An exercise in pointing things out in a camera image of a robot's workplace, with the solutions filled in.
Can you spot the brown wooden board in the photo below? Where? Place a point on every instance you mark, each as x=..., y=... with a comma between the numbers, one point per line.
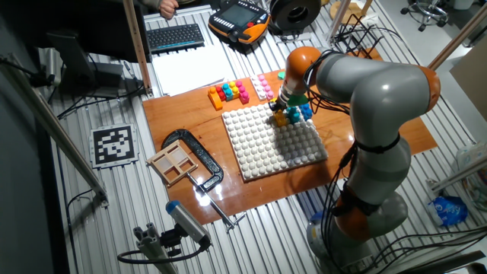
x=182, y=114

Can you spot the small wooden compartment frame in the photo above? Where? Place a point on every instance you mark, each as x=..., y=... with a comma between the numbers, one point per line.
x=172, y=163

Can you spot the office chair base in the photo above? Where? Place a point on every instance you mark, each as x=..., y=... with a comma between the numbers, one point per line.
x=430, y=9

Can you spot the white studded baseplate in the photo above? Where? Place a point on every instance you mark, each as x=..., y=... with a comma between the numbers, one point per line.
x=262, y=148

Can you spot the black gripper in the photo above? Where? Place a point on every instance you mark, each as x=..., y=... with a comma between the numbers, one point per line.
x=279, y=103

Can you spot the magenta three-stud brick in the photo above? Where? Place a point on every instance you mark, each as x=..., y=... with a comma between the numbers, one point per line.
x=243, y=95

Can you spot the black filament spool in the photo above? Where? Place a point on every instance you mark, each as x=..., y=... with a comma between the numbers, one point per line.
x=281, y=15

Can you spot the black C-clamp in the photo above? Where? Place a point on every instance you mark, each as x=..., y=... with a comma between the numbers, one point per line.
x=211, y=161

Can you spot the red two-stud brick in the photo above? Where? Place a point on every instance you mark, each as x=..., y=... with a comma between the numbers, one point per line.
x=221, y=94

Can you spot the blue plastic bag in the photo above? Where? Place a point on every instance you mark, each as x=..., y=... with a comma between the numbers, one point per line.
x=449, y=211

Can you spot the person's hand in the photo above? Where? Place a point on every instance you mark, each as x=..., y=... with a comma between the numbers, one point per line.
x=169, y=8

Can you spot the blue four-stud brick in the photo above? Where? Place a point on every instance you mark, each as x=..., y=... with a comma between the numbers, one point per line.
x=306, y=112

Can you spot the light pink four-stud brick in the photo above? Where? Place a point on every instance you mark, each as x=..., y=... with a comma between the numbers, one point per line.
x=265, y=86

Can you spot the silver metal post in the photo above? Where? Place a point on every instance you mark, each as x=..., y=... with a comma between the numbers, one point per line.
x=338, y=19

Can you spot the orange curved brick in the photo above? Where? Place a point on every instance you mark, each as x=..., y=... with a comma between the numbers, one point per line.
x=215, y=100

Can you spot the orange and black teach pendant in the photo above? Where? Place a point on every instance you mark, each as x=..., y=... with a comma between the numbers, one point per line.
x=239, y=19

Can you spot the long aluminium frame beam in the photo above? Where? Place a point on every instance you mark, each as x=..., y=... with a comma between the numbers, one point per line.
x=49, y=125

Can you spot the black monitor with stand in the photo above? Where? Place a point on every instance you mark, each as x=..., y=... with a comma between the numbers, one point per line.
x=99, y=30

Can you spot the grey camera with blue end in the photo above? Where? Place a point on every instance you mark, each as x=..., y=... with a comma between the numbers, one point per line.
x=186, y=220

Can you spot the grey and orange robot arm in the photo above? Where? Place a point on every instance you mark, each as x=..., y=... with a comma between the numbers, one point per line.
x=384, y=91

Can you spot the white four-stud brick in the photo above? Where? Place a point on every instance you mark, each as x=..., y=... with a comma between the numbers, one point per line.
x=258, y=88

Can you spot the yellow two-stud brick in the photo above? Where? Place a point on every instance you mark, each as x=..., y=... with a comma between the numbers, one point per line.
x=234, y=90

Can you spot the teal two-stud brick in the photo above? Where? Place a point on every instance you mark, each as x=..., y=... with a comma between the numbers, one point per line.
x=227, y=93

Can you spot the teal four-stud brick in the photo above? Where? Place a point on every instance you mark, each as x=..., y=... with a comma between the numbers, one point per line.
x=293, y=115

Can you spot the brown cardboard box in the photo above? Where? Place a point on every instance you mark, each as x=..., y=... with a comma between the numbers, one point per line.
x=472, y=76

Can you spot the black keyboard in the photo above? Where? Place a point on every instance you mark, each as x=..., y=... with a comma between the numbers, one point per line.
x=175, y=37

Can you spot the white paper stack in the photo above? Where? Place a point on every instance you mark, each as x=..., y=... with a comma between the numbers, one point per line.
x=190, y=68

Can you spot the yellow four-stud brick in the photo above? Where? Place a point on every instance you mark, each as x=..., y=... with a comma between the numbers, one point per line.
x=281, y=120

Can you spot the short aluminium profile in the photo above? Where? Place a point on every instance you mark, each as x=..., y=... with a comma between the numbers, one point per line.
x=460, y=173

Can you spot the aluminium camera mount profile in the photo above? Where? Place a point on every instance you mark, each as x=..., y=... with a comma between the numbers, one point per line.
x=152, y=247

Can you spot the black and white marker board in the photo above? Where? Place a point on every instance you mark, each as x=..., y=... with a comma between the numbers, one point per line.
x=114, y=146

